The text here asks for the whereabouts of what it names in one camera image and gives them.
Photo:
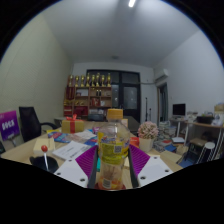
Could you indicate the blue printed package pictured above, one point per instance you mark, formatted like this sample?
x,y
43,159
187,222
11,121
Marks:
x,y
60,136

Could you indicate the computer monitor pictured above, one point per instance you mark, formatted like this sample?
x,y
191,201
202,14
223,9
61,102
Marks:
x,y
179,109

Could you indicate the purple sign on stand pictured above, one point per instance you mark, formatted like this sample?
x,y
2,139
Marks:
x,y
8,124

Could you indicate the wooden shelf unit with trophies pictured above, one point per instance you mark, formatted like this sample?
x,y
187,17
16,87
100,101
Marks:
x,y
86,100

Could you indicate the orange red book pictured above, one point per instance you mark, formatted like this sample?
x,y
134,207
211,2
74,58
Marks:
x,y
134,141

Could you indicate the clear yellow-capped drink bottle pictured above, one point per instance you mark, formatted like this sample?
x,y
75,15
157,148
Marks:
x,y
113,146

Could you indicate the ceiling tube light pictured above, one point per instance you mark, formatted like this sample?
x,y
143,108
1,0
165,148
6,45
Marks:
x,y
132,3

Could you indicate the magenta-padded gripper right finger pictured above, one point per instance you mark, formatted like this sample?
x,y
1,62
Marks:
x,y
155,170

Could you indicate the white round stool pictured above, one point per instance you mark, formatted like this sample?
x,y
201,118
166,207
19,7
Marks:
x,y
209,145

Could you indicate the pale yellow flat box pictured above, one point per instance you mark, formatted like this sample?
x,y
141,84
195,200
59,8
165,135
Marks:
x,y
37,145

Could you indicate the wooden side desk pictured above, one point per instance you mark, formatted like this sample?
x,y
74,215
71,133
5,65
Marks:
x,y
206,126

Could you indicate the black cup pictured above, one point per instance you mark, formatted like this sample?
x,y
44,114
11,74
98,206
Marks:
x,y
37,163

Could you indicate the black office chair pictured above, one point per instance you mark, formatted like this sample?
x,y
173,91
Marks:
x,y
28,123

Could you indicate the dark framed glass door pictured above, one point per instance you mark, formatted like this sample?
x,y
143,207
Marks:
x,y
130,96

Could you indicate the pink flowers in white pot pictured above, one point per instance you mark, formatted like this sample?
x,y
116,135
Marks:
x,y
147,130

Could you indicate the yellow gift box red ribbon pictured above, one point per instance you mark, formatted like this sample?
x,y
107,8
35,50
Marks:
x,y
78,126

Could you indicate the white wall air conditioner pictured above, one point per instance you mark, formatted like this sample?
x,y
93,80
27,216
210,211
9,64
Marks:
x,y
161,75

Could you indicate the white printed paper sheet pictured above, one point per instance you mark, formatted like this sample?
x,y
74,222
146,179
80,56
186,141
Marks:
x,y
71,150

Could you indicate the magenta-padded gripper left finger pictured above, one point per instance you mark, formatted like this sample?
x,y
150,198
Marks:
x,y
75,172

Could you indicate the red lollipop on white stick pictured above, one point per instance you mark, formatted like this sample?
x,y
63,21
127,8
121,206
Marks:
x,y
44,148

